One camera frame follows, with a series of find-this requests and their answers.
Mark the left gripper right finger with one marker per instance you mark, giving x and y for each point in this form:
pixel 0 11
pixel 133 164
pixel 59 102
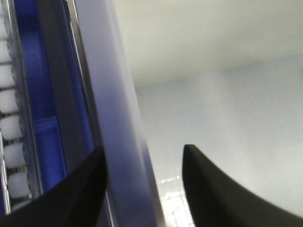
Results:
pixel 216 200

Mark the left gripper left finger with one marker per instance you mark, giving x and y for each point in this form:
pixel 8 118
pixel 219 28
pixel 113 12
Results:
pixel 74 202

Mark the white plastic tote bin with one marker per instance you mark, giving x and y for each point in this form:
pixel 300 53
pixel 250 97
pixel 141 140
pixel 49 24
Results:
pixel 224 75

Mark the blue bin left upper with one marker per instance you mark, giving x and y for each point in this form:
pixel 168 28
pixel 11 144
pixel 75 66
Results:
pixel 59 113

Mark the left white roller track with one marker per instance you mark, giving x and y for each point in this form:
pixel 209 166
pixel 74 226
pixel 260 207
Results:
pixel 13 162

